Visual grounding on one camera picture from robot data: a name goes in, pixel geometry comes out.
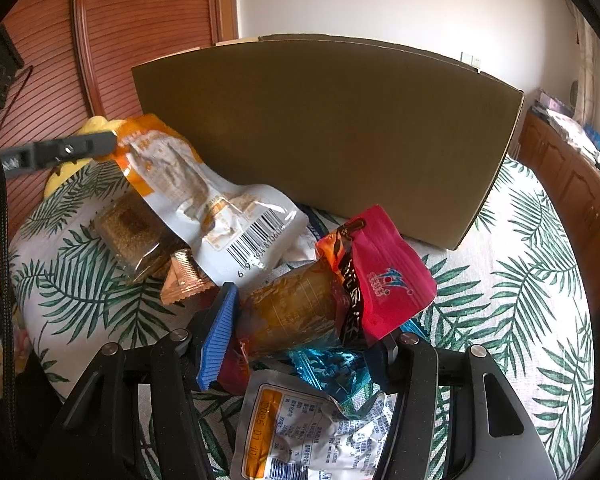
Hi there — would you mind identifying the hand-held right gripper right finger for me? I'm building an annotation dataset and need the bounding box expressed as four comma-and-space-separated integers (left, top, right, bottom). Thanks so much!
365, 330, 556, 480

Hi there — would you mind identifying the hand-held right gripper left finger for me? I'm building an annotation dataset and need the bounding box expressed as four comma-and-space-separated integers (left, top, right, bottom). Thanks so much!
45, 282, 241, 480

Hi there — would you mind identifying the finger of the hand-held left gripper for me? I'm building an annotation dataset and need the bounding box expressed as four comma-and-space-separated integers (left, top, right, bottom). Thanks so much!
0, 130, 117, 172

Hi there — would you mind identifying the red pink snack packet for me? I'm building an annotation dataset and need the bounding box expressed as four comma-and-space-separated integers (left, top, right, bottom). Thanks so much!
219, 204, 438, 393

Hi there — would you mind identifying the clear sesame bar packet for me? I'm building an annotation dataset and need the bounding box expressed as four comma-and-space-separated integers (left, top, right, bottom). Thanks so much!
89, 192, 188, 287

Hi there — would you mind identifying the orange white snack bag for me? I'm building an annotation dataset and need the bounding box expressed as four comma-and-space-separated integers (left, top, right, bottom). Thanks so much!
111, 114, 317, 281

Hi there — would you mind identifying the brown cardboard box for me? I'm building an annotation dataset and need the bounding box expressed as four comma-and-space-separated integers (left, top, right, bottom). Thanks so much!
131, 34, 526, 252

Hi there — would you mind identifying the yellow plush toy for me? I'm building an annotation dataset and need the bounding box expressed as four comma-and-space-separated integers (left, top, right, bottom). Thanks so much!
45, 116, 123, 197

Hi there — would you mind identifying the blue foil snack packet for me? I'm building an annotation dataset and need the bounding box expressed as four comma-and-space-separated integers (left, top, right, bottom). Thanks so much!
275, 347, 382, 418

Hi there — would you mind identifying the copper foil snack wrapper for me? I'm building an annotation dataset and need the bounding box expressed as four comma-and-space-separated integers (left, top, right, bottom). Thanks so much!
160, 249, 216, 307

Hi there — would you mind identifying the white packet orange label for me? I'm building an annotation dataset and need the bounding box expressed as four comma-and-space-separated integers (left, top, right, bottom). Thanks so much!
230, 367, 396, 480

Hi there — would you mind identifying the leaf print blanket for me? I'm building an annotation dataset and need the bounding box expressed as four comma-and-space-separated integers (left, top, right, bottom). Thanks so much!
7, 157, 595, 480

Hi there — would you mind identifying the wooden wardrobe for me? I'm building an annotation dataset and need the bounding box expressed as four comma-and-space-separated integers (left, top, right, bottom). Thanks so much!
0, 0, 239, 241

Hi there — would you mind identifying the wooden cabinet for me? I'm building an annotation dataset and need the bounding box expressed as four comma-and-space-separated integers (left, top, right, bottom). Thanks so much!
517, 110, 600, 311

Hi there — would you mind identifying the printed cloth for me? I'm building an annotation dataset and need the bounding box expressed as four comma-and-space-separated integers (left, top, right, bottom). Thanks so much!
542, 110, 588, 153

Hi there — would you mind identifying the pink tissue box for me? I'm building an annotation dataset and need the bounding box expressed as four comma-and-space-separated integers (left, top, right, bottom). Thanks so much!
532, 89, 568, 113

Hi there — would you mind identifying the pale curtain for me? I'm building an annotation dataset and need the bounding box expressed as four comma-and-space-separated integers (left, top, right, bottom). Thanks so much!
572, 5, 600, 126

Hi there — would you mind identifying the black braided cable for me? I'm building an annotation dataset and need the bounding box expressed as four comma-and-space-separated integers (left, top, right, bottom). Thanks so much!
0, 139, 21, 480

